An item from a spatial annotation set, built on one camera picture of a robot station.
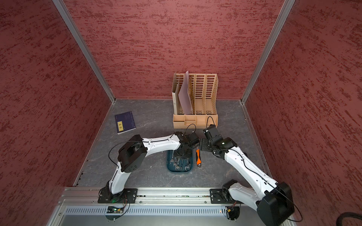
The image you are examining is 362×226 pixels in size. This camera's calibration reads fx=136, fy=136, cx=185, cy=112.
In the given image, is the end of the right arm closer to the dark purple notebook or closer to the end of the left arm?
the end of the left arm

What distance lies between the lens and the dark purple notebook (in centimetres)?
102

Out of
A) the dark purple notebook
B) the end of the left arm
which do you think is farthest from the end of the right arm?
the dark purple notebook

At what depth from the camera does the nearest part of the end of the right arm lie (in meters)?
0.55

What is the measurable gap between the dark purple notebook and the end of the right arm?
64 cm
